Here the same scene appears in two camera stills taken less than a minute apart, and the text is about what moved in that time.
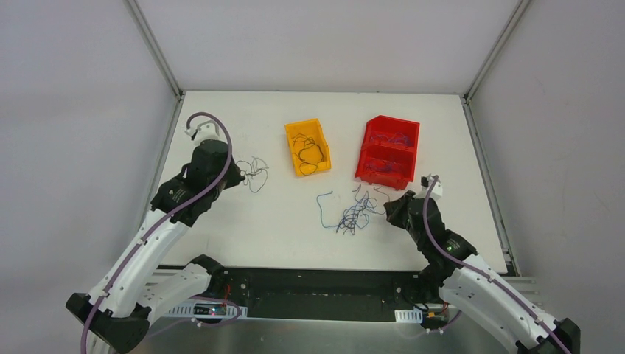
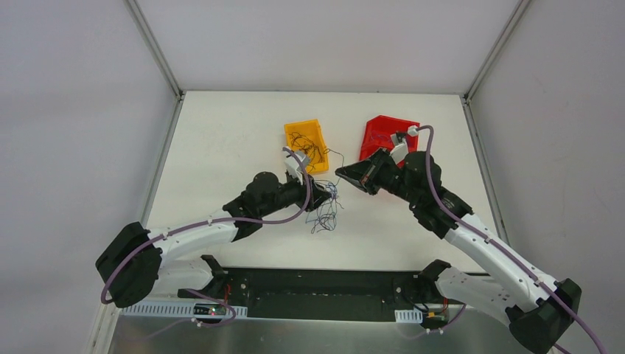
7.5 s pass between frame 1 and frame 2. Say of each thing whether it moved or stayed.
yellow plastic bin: stayed
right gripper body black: moved
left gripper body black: moved
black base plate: stayed
